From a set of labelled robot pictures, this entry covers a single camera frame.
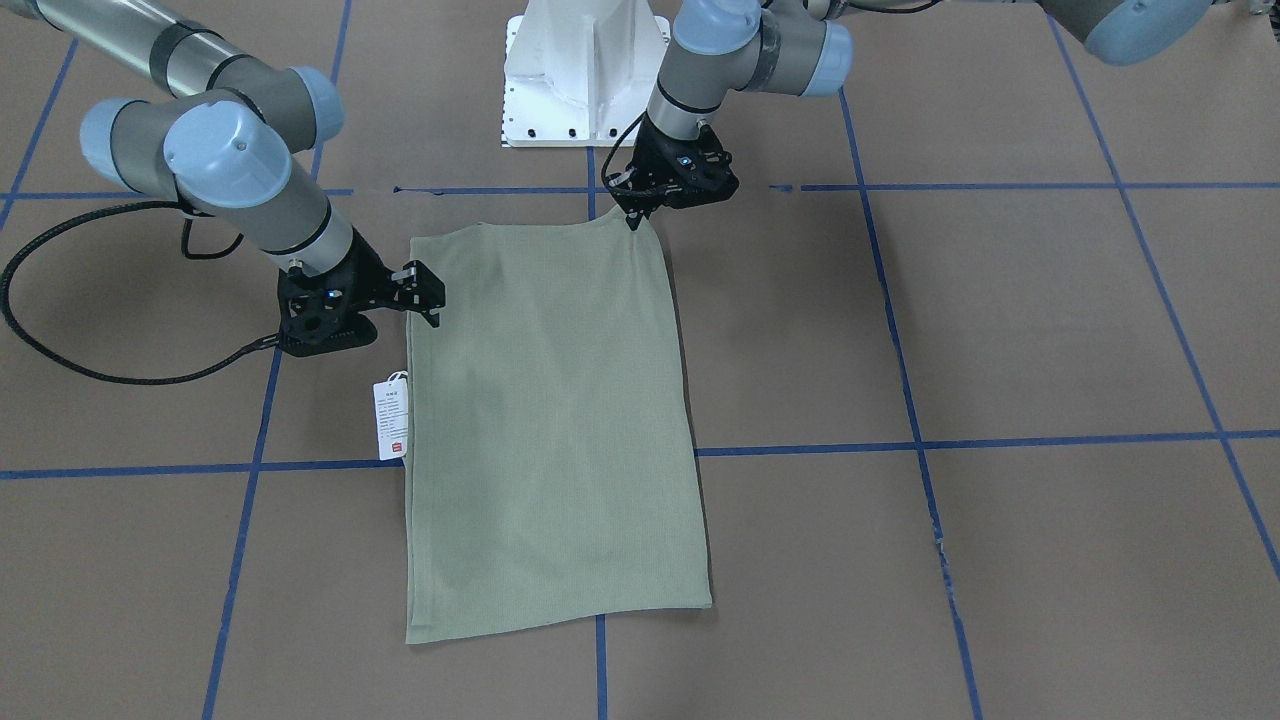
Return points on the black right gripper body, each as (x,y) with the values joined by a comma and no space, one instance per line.
(373,277)

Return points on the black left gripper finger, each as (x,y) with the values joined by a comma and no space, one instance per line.
(635,193)

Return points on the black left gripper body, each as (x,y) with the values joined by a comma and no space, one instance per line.
(659,152)

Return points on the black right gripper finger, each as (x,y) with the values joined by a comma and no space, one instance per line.
(418,290)

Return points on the olive green long-sleeve shirt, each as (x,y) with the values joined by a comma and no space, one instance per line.
(550,474)

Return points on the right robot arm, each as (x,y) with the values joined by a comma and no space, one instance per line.
(225,145)

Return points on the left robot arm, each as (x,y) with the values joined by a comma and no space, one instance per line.
(798,48)

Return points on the white shirt price tag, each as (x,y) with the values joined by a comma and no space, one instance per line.
(391,402)

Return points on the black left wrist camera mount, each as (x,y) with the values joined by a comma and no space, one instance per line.
(715,174)

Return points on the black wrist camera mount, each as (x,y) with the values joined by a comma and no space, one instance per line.
(320,314)
(715,174)

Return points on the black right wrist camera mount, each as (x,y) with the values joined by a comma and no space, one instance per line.
(320,314)

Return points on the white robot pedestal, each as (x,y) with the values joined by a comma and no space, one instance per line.
(576,73)

